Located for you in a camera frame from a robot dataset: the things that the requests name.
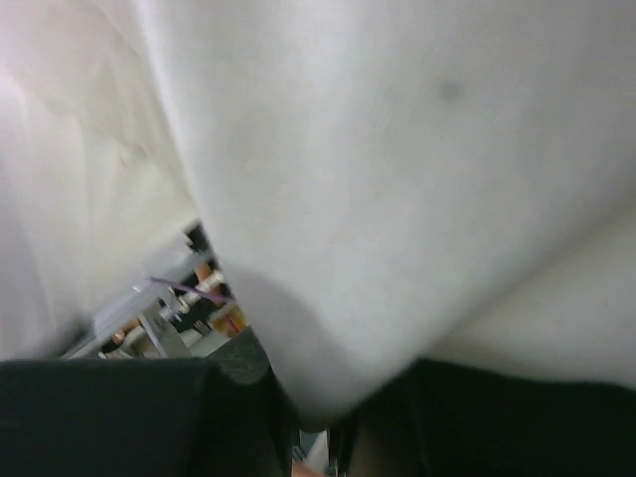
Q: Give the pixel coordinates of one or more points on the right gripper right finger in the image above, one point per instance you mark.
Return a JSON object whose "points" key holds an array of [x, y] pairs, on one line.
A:
{"points": [[438, 419]]}

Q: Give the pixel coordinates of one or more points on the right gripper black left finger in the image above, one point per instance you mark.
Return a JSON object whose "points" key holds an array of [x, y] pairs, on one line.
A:
{"points": [[223, 415]]}

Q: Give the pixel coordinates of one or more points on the white pillow yellow edge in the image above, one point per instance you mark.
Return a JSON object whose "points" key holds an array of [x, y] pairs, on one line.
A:
{"points": [[388, 180]]}

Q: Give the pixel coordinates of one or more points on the blue white bear pillowcase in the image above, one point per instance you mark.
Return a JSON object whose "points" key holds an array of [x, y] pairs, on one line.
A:
{"points": [[93, 195]]}

